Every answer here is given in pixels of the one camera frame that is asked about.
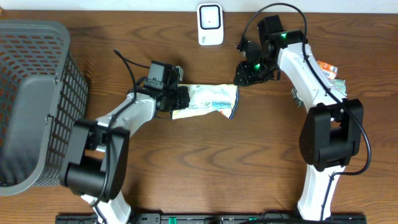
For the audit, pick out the mint wet wipes pack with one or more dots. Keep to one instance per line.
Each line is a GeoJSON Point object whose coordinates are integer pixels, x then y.
{"type": "Point", "coordinates": [340, 85]}

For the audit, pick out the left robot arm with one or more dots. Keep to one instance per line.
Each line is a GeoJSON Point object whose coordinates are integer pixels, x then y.
{"type": "Point", "coordinates": [94, 166]}

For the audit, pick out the dark green round-logo packet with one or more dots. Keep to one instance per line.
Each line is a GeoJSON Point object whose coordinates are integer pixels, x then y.
{"type": "Point", "coordinates": [299, 103]}

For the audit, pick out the orange tissue pack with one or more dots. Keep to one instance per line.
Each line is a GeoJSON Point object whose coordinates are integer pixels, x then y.
{"type": "Point", "coordinates": [329, 70]}

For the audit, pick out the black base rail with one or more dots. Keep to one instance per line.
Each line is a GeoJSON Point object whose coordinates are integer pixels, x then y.
{"type": "Point", "coordinates": [155, 218]}

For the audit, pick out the white barcode scanner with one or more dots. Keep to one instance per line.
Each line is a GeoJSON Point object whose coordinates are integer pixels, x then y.
{"type": "Point", "coordinates": [210, 24]}

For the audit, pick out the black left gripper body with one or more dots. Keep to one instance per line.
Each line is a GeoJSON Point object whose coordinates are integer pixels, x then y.
{"type": "Point", "coordinates": [181, 98]}

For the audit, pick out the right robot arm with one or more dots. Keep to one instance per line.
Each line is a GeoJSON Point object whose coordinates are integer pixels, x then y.
{"type": "Point", "coordinates": [332, 130]}

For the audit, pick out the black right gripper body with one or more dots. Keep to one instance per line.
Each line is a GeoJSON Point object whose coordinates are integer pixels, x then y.
{"type": "Point", "coordinates": [255, 68]}

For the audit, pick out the white snack bag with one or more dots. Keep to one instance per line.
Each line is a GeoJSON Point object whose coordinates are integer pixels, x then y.
{"type": "Point", "coordinates": [205, 99]}

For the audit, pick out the grey plastic mesh basket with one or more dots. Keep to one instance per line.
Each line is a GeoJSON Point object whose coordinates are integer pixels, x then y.
{"type": "Point", "coordinates": [43, 93]}

